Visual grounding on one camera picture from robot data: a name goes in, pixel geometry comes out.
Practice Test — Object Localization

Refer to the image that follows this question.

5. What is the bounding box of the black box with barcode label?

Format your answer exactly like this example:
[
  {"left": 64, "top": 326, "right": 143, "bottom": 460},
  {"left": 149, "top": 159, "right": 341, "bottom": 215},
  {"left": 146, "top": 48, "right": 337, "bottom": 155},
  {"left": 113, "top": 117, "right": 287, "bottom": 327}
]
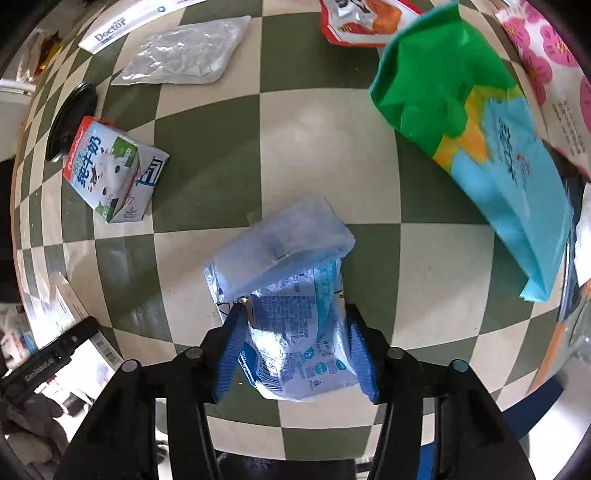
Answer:
[{"left": 0, "top": 316, "right": 124, "bottom": 407}]

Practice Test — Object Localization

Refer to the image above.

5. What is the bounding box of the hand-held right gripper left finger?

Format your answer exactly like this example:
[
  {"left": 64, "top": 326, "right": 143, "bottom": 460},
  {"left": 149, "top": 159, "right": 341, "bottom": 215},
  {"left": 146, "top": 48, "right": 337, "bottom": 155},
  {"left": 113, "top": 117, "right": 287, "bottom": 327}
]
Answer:
[{"left": 54, "top": 302, "right": 249, "bottom": 480}]

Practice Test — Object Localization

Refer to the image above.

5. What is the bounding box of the red snack packet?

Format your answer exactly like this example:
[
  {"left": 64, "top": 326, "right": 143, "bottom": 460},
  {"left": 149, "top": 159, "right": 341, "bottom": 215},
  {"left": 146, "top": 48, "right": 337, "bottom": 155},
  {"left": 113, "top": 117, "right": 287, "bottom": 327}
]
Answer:
[{"left": 318, "top": 0, "right": 424, "bottom": 48}]

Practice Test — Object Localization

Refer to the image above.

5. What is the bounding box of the black round lid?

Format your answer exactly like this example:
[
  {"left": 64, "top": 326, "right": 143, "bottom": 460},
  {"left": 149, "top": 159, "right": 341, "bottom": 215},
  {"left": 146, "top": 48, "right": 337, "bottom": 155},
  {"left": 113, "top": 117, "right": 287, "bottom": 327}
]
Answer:
[{"left": 45, "top": 81, "right": 98, "bottom": 163}]

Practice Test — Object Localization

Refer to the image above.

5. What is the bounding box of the white milk carton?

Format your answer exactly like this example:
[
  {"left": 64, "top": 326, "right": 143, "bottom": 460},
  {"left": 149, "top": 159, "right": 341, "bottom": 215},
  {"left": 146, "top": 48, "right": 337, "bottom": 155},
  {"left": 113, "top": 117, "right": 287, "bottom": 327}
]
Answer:
[{"left": 63, "top": 116, "right": 170, "bottom": 224}]

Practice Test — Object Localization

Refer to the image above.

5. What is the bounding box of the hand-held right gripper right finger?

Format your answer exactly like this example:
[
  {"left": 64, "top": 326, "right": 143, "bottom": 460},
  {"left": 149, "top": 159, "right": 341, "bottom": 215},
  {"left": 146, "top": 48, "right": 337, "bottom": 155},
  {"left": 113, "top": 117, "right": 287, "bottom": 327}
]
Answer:
[{"left": 344, "top": 304, "right": 537, "bottom": 480}]

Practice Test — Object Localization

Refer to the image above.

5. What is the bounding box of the clear plastic pouch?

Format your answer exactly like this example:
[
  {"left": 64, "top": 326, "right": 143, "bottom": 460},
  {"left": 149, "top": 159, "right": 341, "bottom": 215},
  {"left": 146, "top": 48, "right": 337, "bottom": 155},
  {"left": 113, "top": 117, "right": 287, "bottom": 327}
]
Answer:
[{"left": 111, "top": 16, "right": 252, "bottom": 86}]

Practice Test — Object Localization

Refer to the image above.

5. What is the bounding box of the blue and white plastic wrapper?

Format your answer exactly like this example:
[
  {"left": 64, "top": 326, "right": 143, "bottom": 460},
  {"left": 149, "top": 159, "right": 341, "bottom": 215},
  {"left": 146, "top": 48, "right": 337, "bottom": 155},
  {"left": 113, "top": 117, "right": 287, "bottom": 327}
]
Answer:
[{"left": 203, "top": 196, "right": 356, "bottom": 403}]

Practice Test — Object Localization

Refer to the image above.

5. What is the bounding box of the white printed strip box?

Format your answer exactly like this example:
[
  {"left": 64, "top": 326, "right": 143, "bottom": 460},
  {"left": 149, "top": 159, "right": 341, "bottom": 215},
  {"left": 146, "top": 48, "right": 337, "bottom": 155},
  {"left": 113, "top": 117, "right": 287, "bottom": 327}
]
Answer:
[{"left": 78, "top": 0, "right": 218, "bottom": 55}]

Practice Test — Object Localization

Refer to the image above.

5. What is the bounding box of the green and blue plastic bag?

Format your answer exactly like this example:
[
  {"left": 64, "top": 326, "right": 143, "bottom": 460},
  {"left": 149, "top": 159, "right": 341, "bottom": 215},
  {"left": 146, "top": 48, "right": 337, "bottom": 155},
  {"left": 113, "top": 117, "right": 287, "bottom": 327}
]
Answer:
[{"left": 368, "top": 1, "right": 574, "bottom": 303}]

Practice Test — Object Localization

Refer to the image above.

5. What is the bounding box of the pink floral white bag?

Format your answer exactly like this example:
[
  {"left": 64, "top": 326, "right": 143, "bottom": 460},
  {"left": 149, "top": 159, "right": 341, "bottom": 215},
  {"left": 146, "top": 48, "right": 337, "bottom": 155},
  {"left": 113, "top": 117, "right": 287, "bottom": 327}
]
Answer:
[{"left": 495, "top": 4, "right": 591, "bottom": 178}]

